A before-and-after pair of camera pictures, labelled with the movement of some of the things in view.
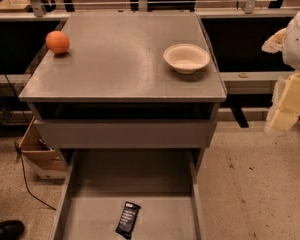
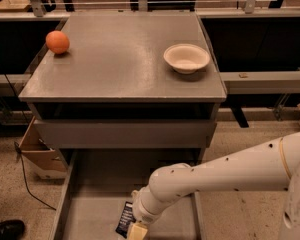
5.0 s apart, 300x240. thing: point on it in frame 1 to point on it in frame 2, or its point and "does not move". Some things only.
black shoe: (6, 230) does not move
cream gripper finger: (295, 95) to (138, 232)
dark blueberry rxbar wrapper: (127, 219) does not move
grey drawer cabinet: (126, 82) does not move
